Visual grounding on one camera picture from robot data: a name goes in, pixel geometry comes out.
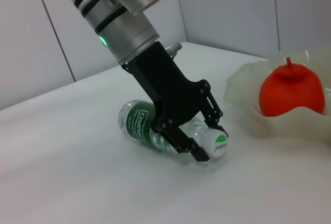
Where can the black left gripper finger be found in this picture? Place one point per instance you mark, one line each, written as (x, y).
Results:
(181, 141)
(214, 115)

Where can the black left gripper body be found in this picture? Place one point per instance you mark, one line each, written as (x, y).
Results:
(165, 87)

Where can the clear green-label water bottle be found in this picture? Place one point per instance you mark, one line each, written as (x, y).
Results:
(137, 125)

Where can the translucent wavy fruit plate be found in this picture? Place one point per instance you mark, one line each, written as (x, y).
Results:
(243, 105)

